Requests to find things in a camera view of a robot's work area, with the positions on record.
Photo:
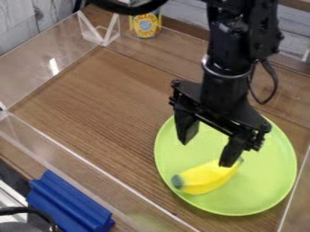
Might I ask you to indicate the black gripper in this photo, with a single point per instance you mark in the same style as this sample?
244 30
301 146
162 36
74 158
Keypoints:
217 102

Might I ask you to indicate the yellow toy banana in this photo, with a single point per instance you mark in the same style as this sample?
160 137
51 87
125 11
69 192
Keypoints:
205 178

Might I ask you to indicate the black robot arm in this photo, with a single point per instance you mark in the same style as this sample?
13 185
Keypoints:
245 37

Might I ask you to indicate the green round plate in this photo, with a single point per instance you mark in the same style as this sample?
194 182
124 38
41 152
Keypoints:
259 186

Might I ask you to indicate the yellow labelled tin can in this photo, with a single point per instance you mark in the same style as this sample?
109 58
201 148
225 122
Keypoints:
146 25

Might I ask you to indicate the blue plastic block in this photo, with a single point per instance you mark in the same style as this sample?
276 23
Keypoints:
76 211

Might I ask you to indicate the clear acrylic triangle bracket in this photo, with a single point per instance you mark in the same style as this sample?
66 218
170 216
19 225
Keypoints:
98 34

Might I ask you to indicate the clear acrylic front wall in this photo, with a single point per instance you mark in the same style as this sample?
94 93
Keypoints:
34 154

